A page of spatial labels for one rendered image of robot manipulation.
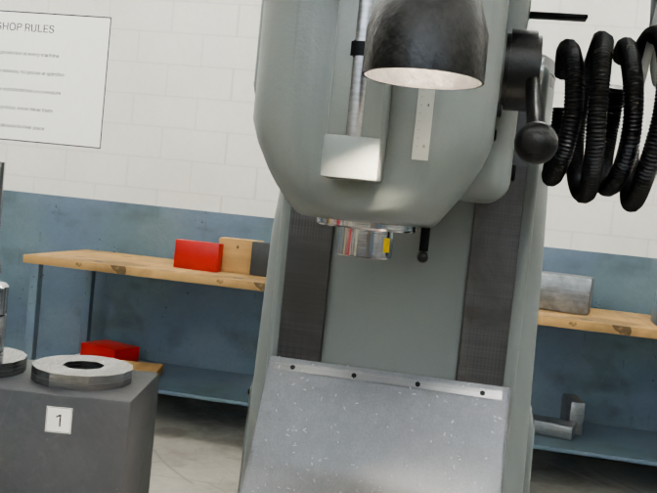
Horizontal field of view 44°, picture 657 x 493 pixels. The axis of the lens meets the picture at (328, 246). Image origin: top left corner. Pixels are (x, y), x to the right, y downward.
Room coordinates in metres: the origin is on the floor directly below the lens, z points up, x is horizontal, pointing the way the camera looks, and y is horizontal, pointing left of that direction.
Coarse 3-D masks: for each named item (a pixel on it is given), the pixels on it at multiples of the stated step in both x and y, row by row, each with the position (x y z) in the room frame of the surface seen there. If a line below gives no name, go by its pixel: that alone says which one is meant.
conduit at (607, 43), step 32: (576, 64) 0.86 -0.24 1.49; (608, 64) 0.84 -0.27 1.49; (640, 64) 0.85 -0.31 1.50; (576, 96) 0.85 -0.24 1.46; (608, 96) 0.84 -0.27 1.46; (640, 96) 0.84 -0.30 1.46; (576, 128) 0.85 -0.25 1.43; (608, 128) 0.97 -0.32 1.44; (640, 128) 0.84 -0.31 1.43; (576, 160) 0.97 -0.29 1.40; (608, 160) 0.96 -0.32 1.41; (640, 160) 0.84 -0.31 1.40; (576, 192) 0.91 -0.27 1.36; (608, 192) 0.89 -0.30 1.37; (640, 192) 0.85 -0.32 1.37
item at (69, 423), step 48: (0, 384) 0.69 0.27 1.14; (48, 384) 0.69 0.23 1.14; (96, 384) 0.70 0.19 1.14; (144, 384) 0.74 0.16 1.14; (0, 432) 0.67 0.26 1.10; (48, 432) 0.68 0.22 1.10; (96, 432) 0.68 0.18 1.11; (144, 432) 0.74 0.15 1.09; (0, 480) 0.67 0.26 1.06; (48, 480) 0.68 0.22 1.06; (96, 480) 0.68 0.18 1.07; (144, 480) 0.76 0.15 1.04
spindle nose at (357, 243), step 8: (344, 232) 0.67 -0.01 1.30; (352, 232) 0.67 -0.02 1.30; (360, 232) 0.66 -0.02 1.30; (368, 232) 0.66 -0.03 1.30; (376, 232) 0.66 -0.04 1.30; (384, 232) 0.67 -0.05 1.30; (392, 232) 0.68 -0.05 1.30; (344, 240) 0.67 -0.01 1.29; (352, 240) 0.67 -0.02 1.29; (360, 240) 0.66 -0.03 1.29; (368, 240) 0.66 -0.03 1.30; (376, 240) 0.66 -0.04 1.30; (392, 240) 0.68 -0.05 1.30; (336, 248) 0.68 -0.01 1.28; (344, 248) 0.67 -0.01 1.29; (352, 248) 0.67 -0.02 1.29; (360, 248) 0.66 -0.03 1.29; (368, 248) 0.66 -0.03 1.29; (376, 248) 0.66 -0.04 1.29; (392, 248) 0.68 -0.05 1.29; (352, 256) 0.67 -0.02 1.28; (360, 256) 0.66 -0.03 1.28; (368, 256) 0.66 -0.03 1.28; (376, 256) 0.66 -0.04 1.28; (384, 256) 0.67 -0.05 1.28
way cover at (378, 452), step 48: (288, 384) 1.05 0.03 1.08; (336, 384) 1.05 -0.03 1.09; (384, 384) 1.04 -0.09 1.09; (432, 384) 1.03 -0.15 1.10; (480, 384) 1.03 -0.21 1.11; (288, 432) 1.02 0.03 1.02; (336, 432) 1.02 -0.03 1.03; (384, 432) 1.01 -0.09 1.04; (432, 432) 1.00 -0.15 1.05; (480, 432) 1.00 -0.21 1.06; (288, 480) 0.99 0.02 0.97; (336, 480) 0.99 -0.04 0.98; (384, 480) 0.98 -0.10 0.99; (432, 480) 0.98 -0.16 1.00; (480, 480) 0.97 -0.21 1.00
